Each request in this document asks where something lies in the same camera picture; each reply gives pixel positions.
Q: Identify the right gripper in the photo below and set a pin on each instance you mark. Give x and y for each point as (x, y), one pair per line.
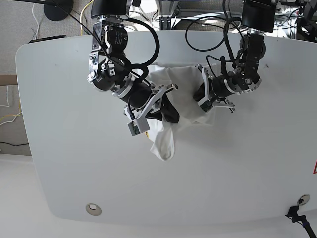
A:
(147, 102)

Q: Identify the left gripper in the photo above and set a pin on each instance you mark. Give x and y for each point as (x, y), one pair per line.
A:
(206, 91)

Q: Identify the white printed T-shirt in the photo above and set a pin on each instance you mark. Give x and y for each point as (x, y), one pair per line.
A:
(163, 134)

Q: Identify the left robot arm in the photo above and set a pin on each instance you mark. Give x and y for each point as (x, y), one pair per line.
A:
(239, 74)

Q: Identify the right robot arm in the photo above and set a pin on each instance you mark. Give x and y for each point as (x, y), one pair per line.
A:
(111, 70)

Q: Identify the metal table grommet left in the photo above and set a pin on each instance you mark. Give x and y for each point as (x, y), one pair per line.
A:
(93, 209)

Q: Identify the metal table grommet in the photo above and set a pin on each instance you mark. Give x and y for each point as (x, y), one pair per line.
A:
(304, 199)
(93, 209)

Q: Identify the metal table grommet right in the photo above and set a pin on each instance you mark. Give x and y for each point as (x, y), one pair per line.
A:
(304, 199)

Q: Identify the blue round stand base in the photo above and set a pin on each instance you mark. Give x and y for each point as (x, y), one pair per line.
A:
(58, 10)

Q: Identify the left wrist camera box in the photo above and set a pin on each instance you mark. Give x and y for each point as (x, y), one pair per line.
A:
(206, 104)

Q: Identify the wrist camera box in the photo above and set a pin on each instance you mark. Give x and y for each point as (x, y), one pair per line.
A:
(206, 104)
(138, 126)

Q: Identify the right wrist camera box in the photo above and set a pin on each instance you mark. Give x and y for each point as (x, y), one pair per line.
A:
(138, 126)

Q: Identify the aluminium frame post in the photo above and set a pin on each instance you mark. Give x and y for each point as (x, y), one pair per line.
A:
(166, 9)

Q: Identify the black clamp with cable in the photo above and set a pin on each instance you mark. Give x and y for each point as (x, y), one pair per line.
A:
(301, 219)

